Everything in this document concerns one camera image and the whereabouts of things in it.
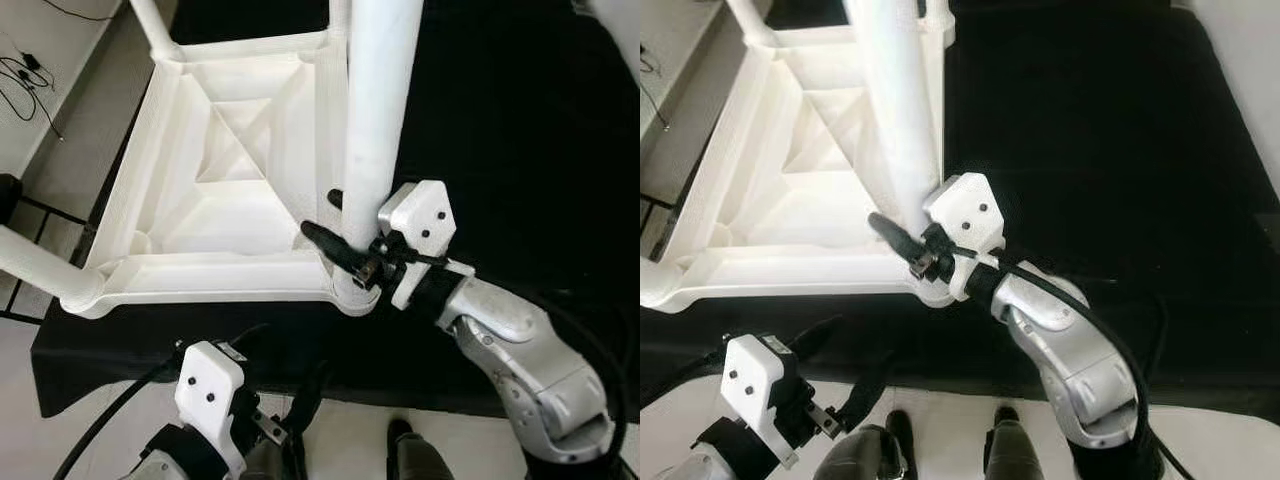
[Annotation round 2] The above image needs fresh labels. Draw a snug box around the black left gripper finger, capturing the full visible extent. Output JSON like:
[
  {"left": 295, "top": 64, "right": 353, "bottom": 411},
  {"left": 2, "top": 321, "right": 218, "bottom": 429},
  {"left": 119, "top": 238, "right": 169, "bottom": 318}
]
[
  {"left": 845, "top": 350, "right": 896, "bottom": 431},
  {"left": 285, "top": 365, "right": 331, "bottom": 441},
  {"left": 225, "top": 322, "right": 271, "bottom": 356},
  {"left": 790, "top": 318, "right": 841, "bottom": 351}
]

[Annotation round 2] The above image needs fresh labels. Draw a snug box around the white plastic children table top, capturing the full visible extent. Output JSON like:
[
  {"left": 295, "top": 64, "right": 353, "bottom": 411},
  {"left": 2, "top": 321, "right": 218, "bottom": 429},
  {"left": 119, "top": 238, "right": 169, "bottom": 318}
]
[
  {"left": 640, "top": 20, "right": 956, "bottom": 311},
  {"left": 62, "top": 28, "right": 386, "bottom": 319}
]

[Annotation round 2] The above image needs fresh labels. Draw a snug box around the black looped wall cable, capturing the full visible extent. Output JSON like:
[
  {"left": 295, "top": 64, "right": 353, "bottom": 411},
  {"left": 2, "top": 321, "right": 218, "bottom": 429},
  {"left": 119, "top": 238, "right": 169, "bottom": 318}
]
[
  {"left": 0, "top": 55, "right": 63, "bottom": 141},
  {"left": 640, "top": 50, "right": 671, "bottom": 131}
]

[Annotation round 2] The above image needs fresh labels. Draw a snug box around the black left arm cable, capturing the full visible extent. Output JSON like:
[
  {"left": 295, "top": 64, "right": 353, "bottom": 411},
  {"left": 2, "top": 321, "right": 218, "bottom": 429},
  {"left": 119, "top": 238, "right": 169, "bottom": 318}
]
[
  {"left": 55, "top": 360, "right": 186, "bottom": 480},
  {"left": 640, "top": 350, "right": 726, "bottom": 406}
]

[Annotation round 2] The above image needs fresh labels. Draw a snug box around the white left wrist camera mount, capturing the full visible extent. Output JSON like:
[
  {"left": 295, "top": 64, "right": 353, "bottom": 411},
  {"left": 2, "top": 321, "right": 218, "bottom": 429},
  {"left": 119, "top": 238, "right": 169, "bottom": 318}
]
[
  {"left": 722, "top": 335, "right": 801, "bottom": 469},
  {"left": 175, "top": 340, "right": 249, "bottom": 471}
]

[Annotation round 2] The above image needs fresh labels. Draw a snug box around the thin black wall cable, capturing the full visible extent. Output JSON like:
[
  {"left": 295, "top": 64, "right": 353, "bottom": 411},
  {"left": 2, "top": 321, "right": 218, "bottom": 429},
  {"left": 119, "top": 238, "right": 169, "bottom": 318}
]
[{"left": 40, "top": 0, "right": 116, "bottom": 23}]

